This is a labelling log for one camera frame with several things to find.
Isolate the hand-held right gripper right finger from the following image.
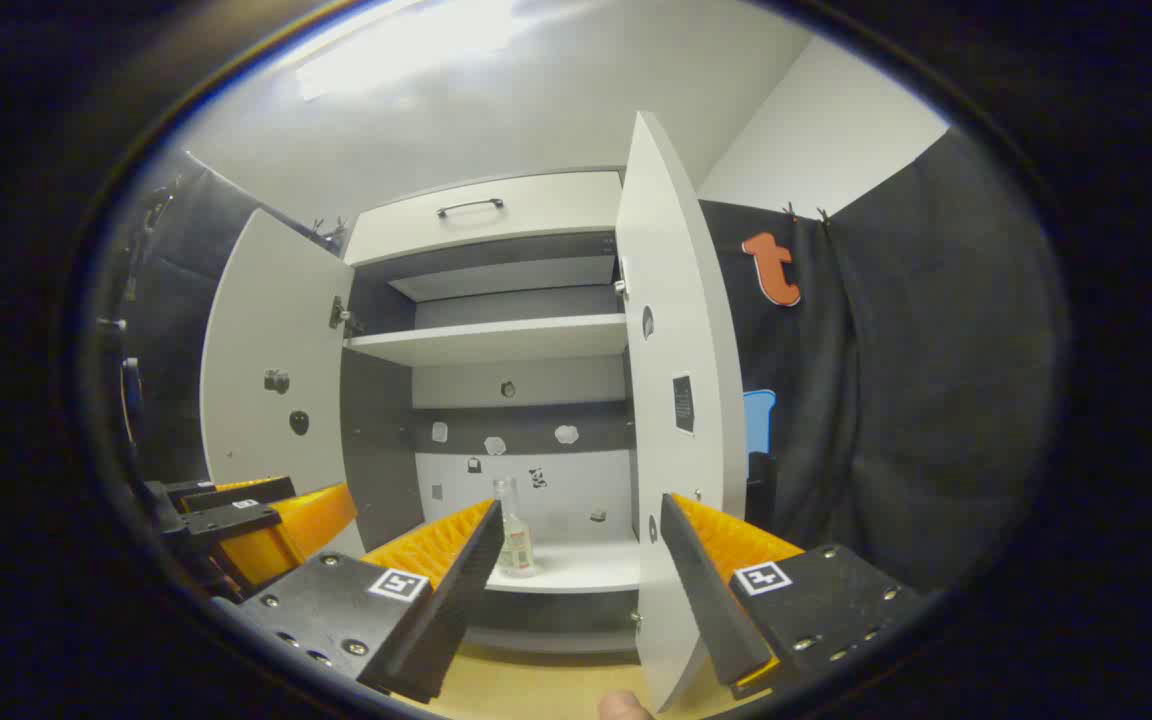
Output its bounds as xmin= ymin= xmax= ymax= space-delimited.
xmin=658 ymin=492 xmax=929 ymax=701

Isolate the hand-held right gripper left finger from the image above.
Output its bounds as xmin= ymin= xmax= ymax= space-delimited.
xmin=221 ymin=498 xmax=507 ymax=706

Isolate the clear glass bottle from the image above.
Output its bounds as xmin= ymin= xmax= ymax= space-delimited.
xmin=492 ymin=477 xmax=539 ymax=579

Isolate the white cabinet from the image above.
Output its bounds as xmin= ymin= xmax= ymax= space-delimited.
xmin=341 ymin=168 xmax=642 ymax=656

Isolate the white cabinet door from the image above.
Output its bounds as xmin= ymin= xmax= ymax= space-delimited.
xmin=199 ymin=208 xmax=359 ymax=561
xmin=616 ymin=110 xmax=749 ymax=713

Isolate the ceiling light panel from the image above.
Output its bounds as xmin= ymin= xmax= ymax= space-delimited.
xmin=296 ymin=0 xmax=519 ymax=101

